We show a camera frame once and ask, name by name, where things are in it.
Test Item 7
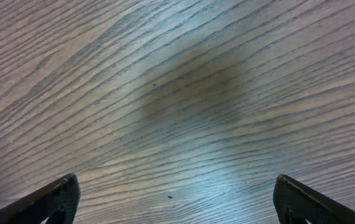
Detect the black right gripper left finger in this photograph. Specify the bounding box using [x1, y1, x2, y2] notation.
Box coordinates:
[0, 173, 80, 224]

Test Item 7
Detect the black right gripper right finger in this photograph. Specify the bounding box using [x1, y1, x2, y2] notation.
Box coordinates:
[273, 174, 355, 224]

